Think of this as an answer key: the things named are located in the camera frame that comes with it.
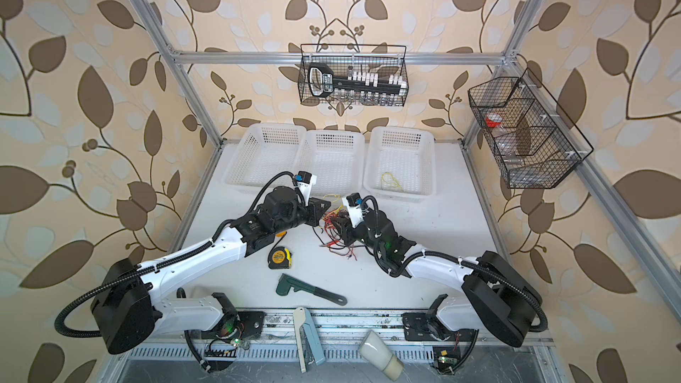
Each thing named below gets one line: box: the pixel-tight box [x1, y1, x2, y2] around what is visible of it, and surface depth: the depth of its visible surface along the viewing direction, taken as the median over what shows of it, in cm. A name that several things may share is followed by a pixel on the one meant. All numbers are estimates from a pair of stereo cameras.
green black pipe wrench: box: [275, 273, 348, 306], surface depth 82 cm
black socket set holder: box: [308, 62, 408, 97], surface depth 84 cm
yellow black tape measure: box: [268, 246, 293, 270], surface depth 86 cm
